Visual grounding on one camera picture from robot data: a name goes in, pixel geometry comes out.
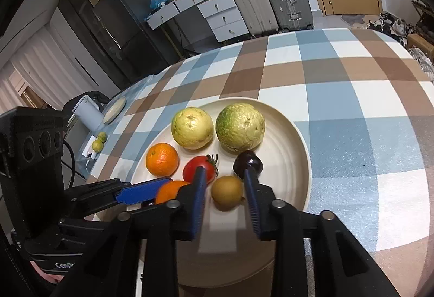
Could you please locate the orange mandarin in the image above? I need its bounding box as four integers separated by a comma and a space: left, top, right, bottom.
155, 181, 189, 204
145, 143, 180, 177

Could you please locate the red tomato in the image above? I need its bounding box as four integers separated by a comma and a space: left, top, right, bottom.
181, 153, 219, 185

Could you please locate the yellow guava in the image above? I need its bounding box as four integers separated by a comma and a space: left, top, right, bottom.
171, 107, 214, 151

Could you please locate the brown kiwi fruit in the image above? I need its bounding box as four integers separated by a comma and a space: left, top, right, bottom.
211, 176, 244, 212

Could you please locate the dark plum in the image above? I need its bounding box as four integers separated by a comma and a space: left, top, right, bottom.
233, 150, 263, 179

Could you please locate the green guava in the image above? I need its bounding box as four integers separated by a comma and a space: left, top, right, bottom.
216, 103, 266, 154

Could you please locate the person's left hand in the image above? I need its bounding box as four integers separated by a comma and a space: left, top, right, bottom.
31, 261, 63, 285

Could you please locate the small green lime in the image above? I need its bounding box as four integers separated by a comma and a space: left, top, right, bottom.
92, 138, 104, 154
97, 132, 107, 143

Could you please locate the small side plate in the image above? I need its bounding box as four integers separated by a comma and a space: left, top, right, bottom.
102, 96, 126, 124

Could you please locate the white kettle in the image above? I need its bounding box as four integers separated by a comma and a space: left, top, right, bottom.
72, 95, 103, 132

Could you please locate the cream round plate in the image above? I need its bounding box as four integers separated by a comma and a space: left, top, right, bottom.
151, 98, 312, 288

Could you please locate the black refrigerator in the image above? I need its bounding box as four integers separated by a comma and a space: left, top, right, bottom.
94, 0, 182, 83

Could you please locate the checkered tablecloth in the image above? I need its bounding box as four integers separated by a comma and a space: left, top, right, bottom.
87, 28, 433, 296

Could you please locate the white drawer desk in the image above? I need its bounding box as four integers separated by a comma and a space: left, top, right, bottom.
146, 0, 249, 47

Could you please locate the cardboard box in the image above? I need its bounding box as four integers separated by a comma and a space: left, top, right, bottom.
407, 34, 434, 61

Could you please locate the shoe rack with shoes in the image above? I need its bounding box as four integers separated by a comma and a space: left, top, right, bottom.
411, 0, 433, 39

